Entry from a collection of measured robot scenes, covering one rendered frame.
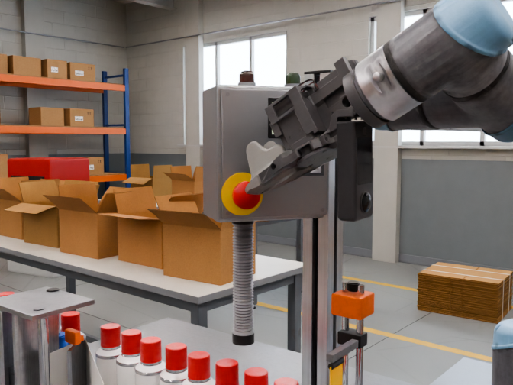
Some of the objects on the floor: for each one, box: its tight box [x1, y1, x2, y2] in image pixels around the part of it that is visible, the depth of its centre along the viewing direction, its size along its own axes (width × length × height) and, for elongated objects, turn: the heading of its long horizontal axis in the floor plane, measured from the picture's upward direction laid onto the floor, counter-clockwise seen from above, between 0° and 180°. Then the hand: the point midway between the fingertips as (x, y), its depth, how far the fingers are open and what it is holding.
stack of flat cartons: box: [417, 262, 513, 324], centre depth 472 cm, size 64×53×31 cm
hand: (256, 192), depth 74 cm, fingers closed
